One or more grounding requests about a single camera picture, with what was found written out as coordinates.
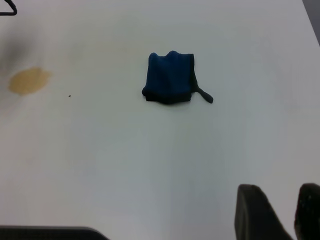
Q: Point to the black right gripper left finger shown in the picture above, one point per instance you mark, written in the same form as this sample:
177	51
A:
255	215

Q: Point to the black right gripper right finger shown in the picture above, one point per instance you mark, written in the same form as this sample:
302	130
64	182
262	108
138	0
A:
308	212

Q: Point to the blue cloth with black trim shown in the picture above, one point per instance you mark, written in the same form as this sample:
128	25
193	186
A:
170	77

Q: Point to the brown coffee spill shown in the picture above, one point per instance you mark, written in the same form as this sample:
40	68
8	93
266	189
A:
28	81

